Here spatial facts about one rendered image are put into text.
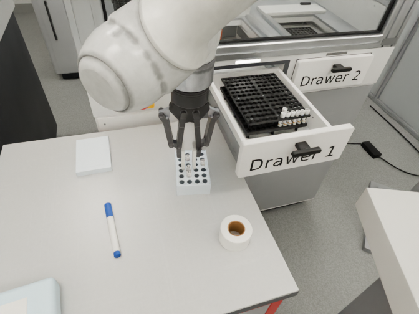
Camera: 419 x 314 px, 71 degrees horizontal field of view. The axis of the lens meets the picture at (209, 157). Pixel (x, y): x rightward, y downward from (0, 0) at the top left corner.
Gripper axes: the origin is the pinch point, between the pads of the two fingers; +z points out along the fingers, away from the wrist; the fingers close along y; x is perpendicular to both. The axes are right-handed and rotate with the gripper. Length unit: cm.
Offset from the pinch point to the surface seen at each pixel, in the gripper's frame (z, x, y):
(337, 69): -6, -30, -50
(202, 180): 5.7, 3.3, -3.5
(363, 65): -5, -36, -62
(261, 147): -6.6, 4.7, -15.9
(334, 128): -8.1, 0.7, -34.4
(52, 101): 85, -147, 92
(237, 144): -2.5, -1.0, -11.9
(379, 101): 81, -136, -169
